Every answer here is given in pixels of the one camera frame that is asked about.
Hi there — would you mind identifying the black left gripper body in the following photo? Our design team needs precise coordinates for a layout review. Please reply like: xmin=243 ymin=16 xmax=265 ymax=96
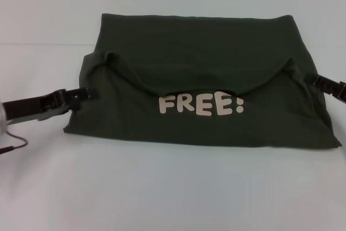
xmin=3 ymin=94 xmax=43 ymax=120

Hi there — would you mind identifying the dark green shirt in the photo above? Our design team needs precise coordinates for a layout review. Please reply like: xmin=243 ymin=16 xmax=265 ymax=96
xmin=62 ymin=12 xmax=342 ymax=151

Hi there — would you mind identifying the dark thin cable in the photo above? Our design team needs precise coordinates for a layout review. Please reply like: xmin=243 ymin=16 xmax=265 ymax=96
xmin=0 ymin=130 xmax=29 ymax=155

